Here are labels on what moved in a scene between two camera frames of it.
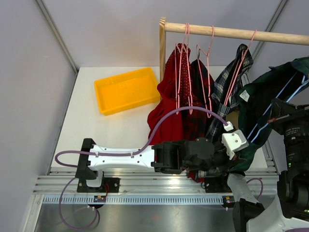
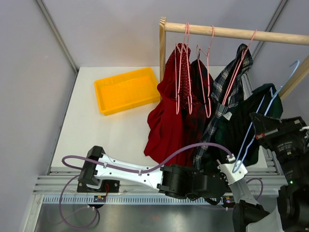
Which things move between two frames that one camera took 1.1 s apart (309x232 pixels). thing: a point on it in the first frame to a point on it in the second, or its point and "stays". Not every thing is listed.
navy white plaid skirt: [228, 84] stays
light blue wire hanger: [271, 107] to [233, 170]
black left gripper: [228, 164] to [214, 167]
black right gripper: [281, 108] to [269, 129]
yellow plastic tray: [126, 91] stays
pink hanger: [238, 65] stays
